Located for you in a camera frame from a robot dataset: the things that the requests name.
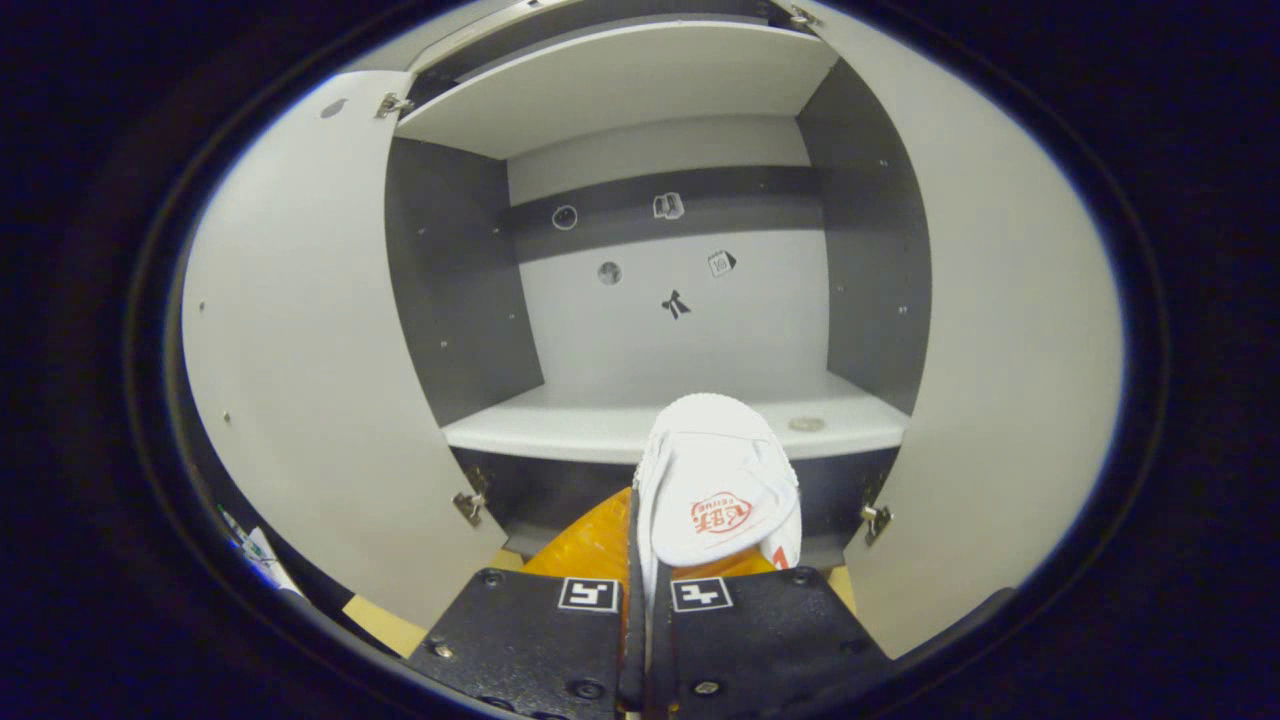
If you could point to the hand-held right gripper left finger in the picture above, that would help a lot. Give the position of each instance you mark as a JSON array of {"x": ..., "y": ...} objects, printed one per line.
[{"x": 530, "y": 650}]

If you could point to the white canvas shoe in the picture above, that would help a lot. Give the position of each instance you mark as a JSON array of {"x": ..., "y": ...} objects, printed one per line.
[{"x": 715, "y": 470}]

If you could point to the grey shoe cabinet door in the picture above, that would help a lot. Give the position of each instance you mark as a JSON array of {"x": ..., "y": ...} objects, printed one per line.
[
  {"x": 1010, "y": 350},
  {"x": 300, "y": 350}
]

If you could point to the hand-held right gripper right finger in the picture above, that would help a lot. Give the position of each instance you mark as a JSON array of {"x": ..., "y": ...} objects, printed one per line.
[{"x": 770, "y": 650}]

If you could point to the grey shoe cabinet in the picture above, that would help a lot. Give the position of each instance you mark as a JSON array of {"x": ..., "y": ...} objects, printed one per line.
[{"x": 650, "y": 330}]

